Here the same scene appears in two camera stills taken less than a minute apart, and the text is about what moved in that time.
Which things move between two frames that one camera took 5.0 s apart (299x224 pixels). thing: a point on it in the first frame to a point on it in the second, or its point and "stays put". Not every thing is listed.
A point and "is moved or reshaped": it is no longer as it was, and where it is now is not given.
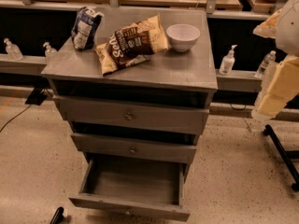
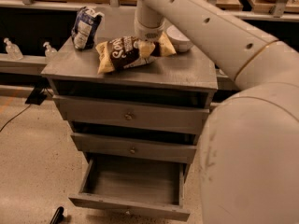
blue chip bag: [84, 30] stays put
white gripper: [289, 28] to [149, 32]
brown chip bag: [132, 45] is moved or reshaped
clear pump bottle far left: [13, 51] stays put
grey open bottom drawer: [134, 185] stays put
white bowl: [183, 36] stays put
